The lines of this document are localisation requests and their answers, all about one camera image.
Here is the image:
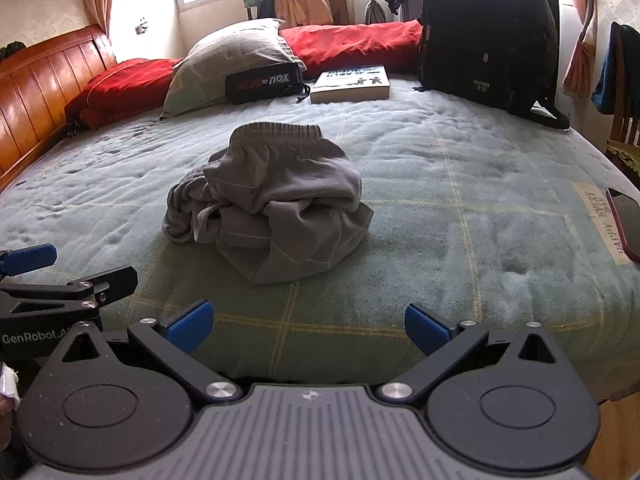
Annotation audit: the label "wooden headboard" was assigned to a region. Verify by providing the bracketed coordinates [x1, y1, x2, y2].
[0, 24, 118, 193]

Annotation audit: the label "grey pants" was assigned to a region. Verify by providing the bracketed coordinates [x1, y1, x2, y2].
[161, 122, 375, 286]

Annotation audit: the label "red crumpled blanket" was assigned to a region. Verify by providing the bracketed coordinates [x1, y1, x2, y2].
[279, 19, 425, 81]

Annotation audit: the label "red folded quilt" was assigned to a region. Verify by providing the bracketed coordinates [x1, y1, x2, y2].
[64, 57, 183, 131]

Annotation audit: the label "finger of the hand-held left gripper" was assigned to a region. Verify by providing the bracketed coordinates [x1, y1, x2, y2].
[0, 243, 58, 277]
[0, 266, 139, 321]

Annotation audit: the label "wooden chair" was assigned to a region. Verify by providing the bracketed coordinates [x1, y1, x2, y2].
[605, 22, 640, 186]

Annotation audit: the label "grey green pillow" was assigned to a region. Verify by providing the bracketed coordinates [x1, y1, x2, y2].
[160, 18, 307, 120]

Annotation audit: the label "blue green garment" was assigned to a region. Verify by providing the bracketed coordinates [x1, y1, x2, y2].
[591, 22, 640, 116]

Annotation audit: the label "black zip pouch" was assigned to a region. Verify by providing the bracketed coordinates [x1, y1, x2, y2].
[224, 62, 311, 105]

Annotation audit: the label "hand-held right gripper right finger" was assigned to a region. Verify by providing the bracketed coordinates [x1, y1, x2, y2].
[375, 302, 558, 407]

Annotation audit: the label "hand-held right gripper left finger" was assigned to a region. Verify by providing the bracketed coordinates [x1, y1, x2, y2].
[61, 300, 245, 407]

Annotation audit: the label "yellow green seat cushion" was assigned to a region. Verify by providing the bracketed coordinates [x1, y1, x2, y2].
[605, 139, 640, 187]

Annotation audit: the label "thick paperback book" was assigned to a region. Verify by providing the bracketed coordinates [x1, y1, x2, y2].
[310, 64, 392, 105]

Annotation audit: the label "red smartphone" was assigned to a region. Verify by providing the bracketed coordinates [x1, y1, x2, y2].
[605, 187, 640, 263]

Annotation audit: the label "black backpack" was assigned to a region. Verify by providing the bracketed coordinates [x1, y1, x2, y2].
[412, 0, 571, 131]

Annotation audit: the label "brown cardboard boxes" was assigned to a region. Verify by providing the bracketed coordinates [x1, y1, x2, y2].
[275, 0, 356, 27]

